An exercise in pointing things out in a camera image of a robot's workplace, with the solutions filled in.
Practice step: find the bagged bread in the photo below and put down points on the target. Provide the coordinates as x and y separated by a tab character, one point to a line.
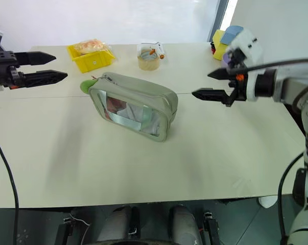
90	46

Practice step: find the white rounded object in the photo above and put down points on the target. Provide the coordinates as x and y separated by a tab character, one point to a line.
267	201

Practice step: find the beige tape roll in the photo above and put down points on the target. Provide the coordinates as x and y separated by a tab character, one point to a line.
148	63

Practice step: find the clear plastic packet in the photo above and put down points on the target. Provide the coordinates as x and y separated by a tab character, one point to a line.
156	48

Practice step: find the blue block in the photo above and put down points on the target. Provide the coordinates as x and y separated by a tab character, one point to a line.
230	34

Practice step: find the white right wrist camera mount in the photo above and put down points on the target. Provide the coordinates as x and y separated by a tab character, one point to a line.
250	48

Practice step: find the yellow plastic bin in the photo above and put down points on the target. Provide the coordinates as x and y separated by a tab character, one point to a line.
91	62

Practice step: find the purple block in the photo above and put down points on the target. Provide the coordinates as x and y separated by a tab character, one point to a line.
226	60

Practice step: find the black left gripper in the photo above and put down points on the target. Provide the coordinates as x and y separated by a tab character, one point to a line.
5	69

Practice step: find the grey rounded shape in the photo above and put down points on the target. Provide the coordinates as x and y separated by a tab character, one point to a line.
184	224
118	224

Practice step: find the yellow block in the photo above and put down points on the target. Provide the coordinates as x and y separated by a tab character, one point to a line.
218	47

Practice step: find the grey-green clear-window pouch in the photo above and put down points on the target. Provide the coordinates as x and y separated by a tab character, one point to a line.
143	94

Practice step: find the green zipper charm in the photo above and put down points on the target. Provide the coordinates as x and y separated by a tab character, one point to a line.
86	85

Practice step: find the red small object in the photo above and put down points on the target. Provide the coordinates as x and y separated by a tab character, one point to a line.
213	48

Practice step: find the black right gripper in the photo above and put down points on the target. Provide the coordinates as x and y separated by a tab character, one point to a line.
238	86

